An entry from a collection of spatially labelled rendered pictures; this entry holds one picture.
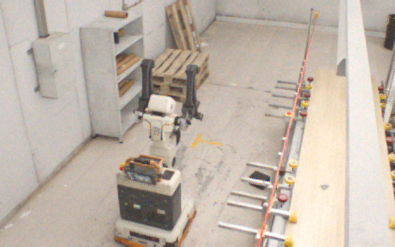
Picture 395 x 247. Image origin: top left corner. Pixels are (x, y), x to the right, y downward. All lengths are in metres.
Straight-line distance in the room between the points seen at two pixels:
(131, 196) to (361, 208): 3.12
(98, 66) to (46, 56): 1.01
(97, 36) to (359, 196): 4.57
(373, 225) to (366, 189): 0.11
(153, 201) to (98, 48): 2.25
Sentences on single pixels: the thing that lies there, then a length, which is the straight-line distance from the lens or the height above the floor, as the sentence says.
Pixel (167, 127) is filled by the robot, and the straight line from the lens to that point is 3.66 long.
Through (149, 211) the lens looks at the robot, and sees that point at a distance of 3.82.
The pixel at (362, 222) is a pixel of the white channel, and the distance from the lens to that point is 0.82.
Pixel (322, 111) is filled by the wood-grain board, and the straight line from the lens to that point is 4.71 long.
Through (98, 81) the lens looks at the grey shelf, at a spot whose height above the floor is 0.88.
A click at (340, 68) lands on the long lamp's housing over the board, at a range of 1.85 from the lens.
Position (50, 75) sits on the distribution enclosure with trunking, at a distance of 4.58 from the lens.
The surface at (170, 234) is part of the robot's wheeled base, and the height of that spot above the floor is 0.28.
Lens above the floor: 2.98
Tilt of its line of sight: 29 degrees down
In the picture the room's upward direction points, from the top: 1 degrees clockwise
